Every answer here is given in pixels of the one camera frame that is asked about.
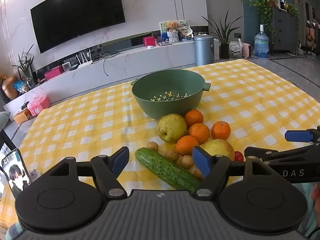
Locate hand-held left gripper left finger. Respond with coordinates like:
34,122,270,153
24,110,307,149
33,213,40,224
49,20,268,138
44,146,130,198

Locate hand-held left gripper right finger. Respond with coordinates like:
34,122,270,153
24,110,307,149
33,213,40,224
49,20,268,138
192,145,278,197

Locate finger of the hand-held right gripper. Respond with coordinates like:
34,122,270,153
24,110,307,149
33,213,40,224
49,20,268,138
244,146,279,162
285,126,320,144

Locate yellow reddish pear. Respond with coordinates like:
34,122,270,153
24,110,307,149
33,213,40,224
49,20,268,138
200,139,235,161

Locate orange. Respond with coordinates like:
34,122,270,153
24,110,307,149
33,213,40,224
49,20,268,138
211,121,231,140
184,109,204,128
175,135,200,156
188,123,210,144

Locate green pear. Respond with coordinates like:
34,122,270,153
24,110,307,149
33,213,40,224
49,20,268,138
157,113,188,143

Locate green colander bowl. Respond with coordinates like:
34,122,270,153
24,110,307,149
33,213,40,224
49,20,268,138
130,69,211,120

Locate green cucumber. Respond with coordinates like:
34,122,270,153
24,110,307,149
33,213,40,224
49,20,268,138
135,147,203,191

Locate yellow checkered tablecloth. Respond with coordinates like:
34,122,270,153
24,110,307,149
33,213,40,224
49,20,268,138
0,59,320,222

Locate white television console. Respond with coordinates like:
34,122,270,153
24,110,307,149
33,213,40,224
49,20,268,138
4,40,220,113

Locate pink storage boxes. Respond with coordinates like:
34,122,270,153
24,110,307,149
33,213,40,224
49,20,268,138
27,95,50,117

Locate blue water bottle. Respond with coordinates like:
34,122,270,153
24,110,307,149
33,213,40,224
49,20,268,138
254,24,270,58

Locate pink heater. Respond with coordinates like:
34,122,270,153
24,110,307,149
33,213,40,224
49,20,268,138
241,43,254,57

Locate white router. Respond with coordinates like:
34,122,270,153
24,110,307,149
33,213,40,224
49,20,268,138
76,49,93,69

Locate dark grey cabinet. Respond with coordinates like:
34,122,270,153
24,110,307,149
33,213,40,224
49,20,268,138
271,6,300,54

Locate black smartphone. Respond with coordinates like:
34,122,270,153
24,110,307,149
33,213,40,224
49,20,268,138
1,148,33,198

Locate white plastic bag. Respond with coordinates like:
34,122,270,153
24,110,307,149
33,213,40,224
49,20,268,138
229,40,242,57

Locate orange cardboard box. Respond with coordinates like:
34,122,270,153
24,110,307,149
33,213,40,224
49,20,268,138
13,109,32,124

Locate magenta box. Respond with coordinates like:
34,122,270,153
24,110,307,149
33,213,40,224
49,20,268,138
44,66,63,80

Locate grey-blue trash can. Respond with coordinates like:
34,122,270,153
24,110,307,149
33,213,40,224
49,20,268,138
194,35,215,67

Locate long-leaf potted plant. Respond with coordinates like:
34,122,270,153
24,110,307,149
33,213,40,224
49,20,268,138
202,10,243,60

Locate brown gourd vase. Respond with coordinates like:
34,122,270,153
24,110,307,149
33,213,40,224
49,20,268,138
2,75,19,100

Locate small potted plant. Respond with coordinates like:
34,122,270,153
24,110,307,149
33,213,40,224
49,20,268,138
12,44,35,89

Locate hanging ivy plant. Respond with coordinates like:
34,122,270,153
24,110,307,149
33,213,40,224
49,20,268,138
247,0,278,38

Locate teddy bear bouquet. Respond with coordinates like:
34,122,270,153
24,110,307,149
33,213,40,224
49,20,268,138
166,21,180,43

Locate painted picture board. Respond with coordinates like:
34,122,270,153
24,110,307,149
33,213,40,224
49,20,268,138
159,19,191,42

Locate black wall television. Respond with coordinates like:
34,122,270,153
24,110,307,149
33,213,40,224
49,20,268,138
30,0,126,54

